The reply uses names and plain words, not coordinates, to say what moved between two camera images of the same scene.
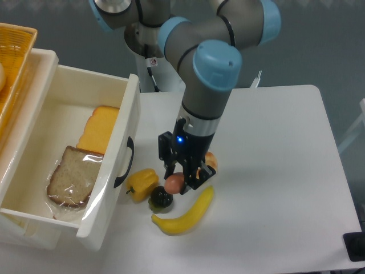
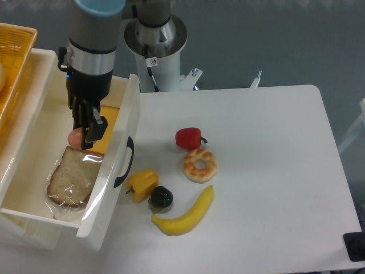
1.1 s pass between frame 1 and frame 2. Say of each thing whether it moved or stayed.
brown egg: moved
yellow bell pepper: stayed
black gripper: moved
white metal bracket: stayed
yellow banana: stayed
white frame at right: stayed
